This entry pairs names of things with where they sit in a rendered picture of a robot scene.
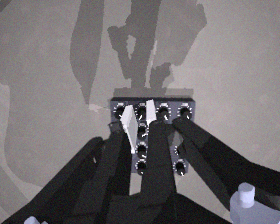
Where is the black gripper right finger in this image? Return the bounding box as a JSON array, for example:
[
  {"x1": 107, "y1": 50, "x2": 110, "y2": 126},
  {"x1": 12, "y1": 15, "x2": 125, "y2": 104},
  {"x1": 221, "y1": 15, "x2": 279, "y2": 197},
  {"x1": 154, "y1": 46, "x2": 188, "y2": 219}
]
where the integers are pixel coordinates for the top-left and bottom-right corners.
[{"x1": 134, "y1": 100, "x2": 280, "y2": 224}]

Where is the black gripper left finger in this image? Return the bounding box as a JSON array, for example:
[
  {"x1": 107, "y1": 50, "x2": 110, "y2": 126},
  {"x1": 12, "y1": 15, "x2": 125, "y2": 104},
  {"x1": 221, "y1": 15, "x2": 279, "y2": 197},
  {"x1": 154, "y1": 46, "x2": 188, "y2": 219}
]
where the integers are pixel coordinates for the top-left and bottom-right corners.
[{"x1": 1, "y1": 105, "x2": 138, "y2": 224}]

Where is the grey knob box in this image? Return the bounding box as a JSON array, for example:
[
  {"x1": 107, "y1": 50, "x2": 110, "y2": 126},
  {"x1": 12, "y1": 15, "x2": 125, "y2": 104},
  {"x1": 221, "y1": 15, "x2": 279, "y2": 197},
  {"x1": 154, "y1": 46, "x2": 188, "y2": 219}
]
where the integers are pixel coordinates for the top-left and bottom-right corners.
[{"x1": 110, "y1": 97, "x2": 196, "y2": 176}]

